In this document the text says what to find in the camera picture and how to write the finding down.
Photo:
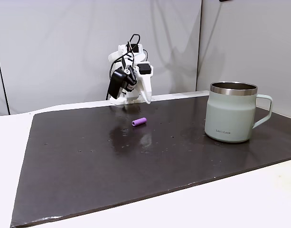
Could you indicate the purple pen grip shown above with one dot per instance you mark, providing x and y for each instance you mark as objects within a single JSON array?
[{"x": 139, "y": 122}]

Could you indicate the dark brown table mat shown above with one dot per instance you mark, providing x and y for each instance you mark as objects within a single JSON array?
[{"x": 135, "y": 166}]

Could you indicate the pale green steel mug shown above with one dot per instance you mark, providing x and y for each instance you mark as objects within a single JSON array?
[{"x": 227, "y": 114}]

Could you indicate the black camera box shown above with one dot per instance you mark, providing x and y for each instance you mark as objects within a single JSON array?
[{"x": 116, "y": 83}]

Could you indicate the black object on wall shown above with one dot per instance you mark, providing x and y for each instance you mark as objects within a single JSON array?
[{"x": 224, "y": 0}]

